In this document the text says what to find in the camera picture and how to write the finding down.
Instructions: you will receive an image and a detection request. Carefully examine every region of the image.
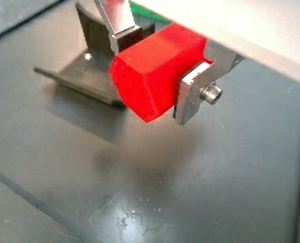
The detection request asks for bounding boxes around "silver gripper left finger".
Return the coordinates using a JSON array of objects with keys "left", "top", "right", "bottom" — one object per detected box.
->
[{"left": 94, "top": 0, "right": 142, "bottom": 53}]

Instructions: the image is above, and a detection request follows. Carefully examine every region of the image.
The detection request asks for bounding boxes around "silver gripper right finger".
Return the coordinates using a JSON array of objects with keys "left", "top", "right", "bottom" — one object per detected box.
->
[{"left": 173, "top": 40, "right": 243, "bottom": 125}]

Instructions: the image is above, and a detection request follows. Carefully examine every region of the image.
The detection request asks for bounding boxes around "red hexagon prism block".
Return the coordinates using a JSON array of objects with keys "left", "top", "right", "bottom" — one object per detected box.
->
[{"left": 110, "top": 24, "right": 211, "bottom": 122}]

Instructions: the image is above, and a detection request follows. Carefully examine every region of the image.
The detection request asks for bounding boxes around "green shape sorter board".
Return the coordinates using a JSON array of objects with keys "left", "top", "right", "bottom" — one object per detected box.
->
[{"left": 130, "top": 2, "right": 170, "bottom": 23}]

